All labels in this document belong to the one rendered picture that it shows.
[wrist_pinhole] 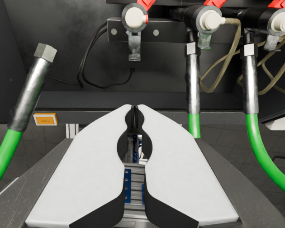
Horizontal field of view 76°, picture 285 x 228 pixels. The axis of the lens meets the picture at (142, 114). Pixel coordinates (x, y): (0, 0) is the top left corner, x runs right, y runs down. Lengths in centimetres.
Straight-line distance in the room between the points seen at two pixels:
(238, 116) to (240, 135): 145
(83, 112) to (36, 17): 26
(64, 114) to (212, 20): 39
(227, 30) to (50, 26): 41
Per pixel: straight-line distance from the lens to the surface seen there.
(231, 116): 53
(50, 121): 51
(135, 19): 21
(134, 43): 22
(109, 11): 52
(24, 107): 22
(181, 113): 48
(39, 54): 23
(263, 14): 28
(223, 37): 41
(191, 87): 25
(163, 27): 37
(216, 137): 189
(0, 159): 23
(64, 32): 55
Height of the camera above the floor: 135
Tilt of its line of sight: 59 degrees down
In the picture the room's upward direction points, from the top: 176 degrees clockwise
